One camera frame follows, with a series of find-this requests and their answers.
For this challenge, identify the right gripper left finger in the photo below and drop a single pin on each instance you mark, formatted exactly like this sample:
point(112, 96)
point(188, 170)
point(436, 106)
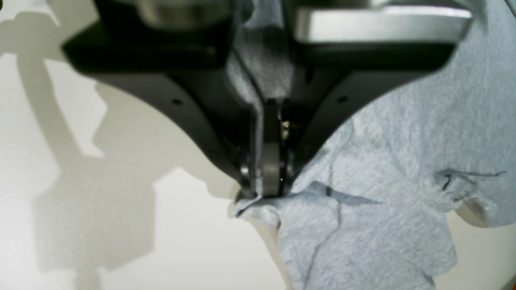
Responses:
point(173, 55)

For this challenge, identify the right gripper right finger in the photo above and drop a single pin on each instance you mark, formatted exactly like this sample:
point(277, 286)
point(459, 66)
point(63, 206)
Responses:
point(346, 54)

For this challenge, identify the grey T-shirt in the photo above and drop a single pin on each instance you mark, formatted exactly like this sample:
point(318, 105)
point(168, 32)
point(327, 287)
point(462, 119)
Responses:
point(369, 213)

